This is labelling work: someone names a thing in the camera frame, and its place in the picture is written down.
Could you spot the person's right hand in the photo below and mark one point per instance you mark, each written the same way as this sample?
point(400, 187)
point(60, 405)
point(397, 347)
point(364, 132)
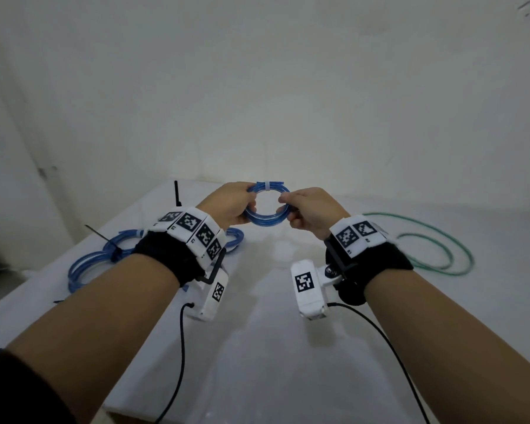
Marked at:
point(318, 209)

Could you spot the person's left hand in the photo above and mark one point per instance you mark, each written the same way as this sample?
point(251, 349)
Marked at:
point(225, 203)

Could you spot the person's right thumb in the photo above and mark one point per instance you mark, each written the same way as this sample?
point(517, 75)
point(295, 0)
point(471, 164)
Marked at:
point(290, 197)

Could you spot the person's left fingers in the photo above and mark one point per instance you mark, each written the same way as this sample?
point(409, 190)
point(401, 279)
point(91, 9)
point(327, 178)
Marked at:
point(246, 195)

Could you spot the blue tube coil white tie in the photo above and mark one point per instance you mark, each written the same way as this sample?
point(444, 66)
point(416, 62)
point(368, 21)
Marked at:
point(265, 219)

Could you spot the person's right forearm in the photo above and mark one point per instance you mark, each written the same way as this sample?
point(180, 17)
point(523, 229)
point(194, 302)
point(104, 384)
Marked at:
point(446, 339)

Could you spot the person's left forearm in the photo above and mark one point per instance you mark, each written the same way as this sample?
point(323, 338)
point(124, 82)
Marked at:
point(97, 322)

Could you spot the left wristband with marker tiles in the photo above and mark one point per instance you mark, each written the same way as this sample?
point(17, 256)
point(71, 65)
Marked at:
point(190, 236)

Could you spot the wristband with marker tiles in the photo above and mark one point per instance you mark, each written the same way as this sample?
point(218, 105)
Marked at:
point(357, 247)
point(190, 236)

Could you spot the right wristband with marker tiles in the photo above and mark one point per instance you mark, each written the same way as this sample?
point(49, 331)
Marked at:
point(357, 247)

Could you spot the blue tube coil black tie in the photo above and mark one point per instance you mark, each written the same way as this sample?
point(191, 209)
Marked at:
point(123, 236)

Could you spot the black sleeve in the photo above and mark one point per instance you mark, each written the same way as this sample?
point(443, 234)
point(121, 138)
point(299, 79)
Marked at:
point(22, 392)

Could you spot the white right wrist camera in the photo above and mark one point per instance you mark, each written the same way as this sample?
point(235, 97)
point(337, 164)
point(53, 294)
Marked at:
point(308, 286)

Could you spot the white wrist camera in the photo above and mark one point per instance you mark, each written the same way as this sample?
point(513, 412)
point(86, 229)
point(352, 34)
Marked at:
point(308, 286)
point(214, 295)

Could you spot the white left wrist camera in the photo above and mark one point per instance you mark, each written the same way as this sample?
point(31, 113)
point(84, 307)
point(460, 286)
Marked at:
point(214, 295)

